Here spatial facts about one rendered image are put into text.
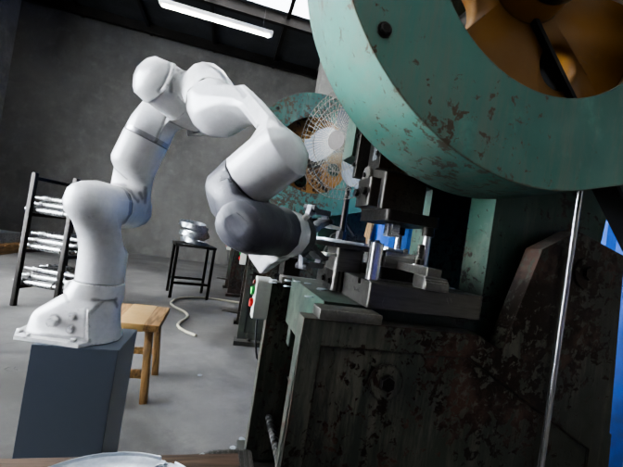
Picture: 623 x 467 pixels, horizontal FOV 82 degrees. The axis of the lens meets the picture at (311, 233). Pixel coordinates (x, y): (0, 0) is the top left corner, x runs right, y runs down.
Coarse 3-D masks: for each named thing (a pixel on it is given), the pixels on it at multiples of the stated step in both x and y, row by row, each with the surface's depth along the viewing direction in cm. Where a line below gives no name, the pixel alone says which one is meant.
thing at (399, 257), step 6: (366, 252) 109; (384, 252) 98; (390, 252) 97; (396, 252) 97; (366, 258) 109; (384, 258) 97; (390, 258) 97; (396, 258) 97; (402, 258) 98; (408, 258) 98; (414, 258) 98; (384, 264) 96; (390, 264) 97; (396, 264) 97
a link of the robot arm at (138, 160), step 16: (128, 144) 85; (144, 144) 86; (112, 160) 88; (128, 160) 85; (144, 160) 87; (160, 160) 91; (112, 176) 93; (128, 176) 89; (144, 176) 89; (128, 192) 91; (144, 192) 92; (144, 208) 95; (128, 224) 93
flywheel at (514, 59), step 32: (480, 0) 65; (512, 0) 65; (544, 0) 62; (576, 0) 70; (608, 0) 72; (480, 32) 65; (512, 32) 67; (576, 32) 70; (608, 32) 72; (512, 64) 67; (576, 64) 71; (608, 64) 72
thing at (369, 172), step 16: (368, 176) 105; (384, 176) 97; (400, 176) 97; (368, 192) 98; (384, 192) 96; (400, 192) 97; (416, 192) 98; (368, 208) 104; (400, 208) 97; (416, 208) 98
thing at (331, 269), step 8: (320, 240) 92; (328, 248) 104; (336, 248) 97; (344, 248) 96; (352, 248) 95; (360, 248) 95; (368, 248) 96; (344, 256) 96; (352, 256) 97; (360, 256) 97; (328, 264) 101; (336, 264) 96; (344, 264) 96; (352, 264) 97; (360, 264) 97; (328, 272) 100; (336, 272) 96; (352, 272) 97; (360, 272) 98; (328, 280) 97; (336, 280) 96; (328, 288) 98; (336, 288) 96
